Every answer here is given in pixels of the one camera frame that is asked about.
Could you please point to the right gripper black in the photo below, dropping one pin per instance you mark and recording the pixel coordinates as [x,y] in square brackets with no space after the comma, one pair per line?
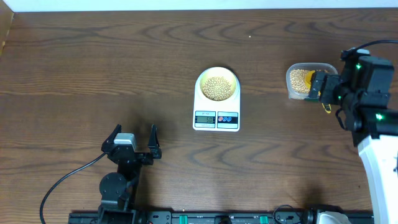
[330,81]

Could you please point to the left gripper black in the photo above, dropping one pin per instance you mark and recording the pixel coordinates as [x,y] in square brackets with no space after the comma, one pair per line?
[152,145]

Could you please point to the yellow measuring scoop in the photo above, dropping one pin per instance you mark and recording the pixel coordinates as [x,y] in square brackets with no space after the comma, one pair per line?
[307,82]

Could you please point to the yellow bowl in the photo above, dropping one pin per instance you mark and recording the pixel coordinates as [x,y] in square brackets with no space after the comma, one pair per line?
[218,83]

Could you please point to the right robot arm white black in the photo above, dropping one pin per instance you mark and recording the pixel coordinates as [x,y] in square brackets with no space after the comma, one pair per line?
[361,91]

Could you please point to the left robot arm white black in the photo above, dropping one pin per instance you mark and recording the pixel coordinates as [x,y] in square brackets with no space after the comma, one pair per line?
[118,189]

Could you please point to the white digital kitchen scale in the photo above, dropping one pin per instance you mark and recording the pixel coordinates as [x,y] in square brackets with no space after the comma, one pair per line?
[216,115]

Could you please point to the clear plastic container of soybeans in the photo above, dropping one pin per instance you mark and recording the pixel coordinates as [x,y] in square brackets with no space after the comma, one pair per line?
[295,78]

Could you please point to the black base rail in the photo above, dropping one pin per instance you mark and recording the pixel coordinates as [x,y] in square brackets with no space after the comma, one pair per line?
[167,217]

